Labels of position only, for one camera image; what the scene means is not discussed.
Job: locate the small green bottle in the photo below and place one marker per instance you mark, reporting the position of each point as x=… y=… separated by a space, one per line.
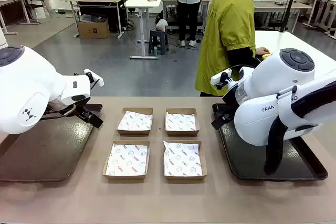
x=155 y=51

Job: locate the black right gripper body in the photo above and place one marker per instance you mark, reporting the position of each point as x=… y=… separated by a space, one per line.
x=229 y=107

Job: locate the person right hand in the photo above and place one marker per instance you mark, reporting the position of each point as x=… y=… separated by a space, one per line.
x=262 y=50

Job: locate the dark plastic serving tray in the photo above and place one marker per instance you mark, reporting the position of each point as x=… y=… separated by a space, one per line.
x=249 y=161
x=52 y=150

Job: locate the person in yellow-green jacket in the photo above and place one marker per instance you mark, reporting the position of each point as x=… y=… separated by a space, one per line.
x=223 y=37

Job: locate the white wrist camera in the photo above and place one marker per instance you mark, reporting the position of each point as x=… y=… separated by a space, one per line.
x=95 y=78
x=218 y=78

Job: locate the dark plastic stool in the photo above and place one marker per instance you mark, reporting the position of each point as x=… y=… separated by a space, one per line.
x=158 y=40

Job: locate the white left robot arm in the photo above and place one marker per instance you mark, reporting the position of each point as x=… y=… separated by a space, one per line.
x=26 y=90

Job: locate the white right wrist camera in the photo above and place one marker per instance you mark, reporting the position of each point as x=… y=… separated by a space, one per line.
x=218 y=78

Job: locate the black tripod pole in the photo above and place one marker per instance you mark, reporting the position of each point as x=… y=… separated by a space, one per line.
x=290 y=3

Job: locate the white printed paper liner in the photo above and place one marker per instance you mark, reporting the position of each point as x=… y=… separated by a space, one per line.
x=182 y=159
x=134 y=121
x=181 y=123
x=127 y=159

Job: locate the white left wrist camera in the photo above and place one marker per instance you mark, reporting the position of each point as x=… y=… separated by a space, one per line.
x=95 y=78

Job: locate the black office chair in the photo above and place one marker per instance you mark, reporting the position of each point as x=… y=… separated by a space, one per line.
x=39 y=1

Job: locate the long grey work table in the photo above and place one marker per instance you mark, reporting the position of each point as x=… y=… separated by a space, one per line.
x=283 y=6

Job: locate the person right forearm black sleeve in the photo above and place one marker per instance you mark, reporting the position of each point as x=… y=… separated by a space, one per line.
x=241 y=56

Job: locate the white rounded table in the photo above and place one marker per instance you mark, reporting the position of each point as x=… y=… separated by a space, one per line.
x=288 y=40

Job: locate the white waste bin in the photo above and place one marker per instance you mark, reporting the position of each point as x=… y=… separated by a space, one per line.
x=40 y=12

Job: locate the yellow glazed donut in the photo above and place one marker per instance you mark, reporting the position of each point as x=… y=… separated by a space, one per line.
x=266 y=55

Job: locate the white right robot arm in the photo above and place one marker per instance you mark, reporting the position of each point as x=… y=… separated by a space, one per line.
x=283 y=77

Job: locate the white standing desk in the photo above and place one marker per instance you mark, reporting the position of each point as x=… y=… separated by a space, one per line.
x=143 y=2

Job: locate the cardboard box on floor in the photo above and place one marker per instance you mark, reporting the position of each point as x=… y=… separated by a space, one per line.
x=93 y=30

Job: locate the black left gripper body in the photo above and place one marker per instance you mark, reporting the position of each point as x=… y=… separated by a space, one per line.
x=82 y=111

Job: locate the clear plastic bag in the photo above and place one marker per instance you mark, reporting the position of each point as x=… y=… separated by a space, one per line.
x=161 y=24

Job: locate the brown cardboard food box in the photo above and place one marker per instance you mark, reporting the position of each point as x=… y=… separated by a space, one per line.
x=181 y=133
x=123 y=177
x=134 y=133
x=183 y=178

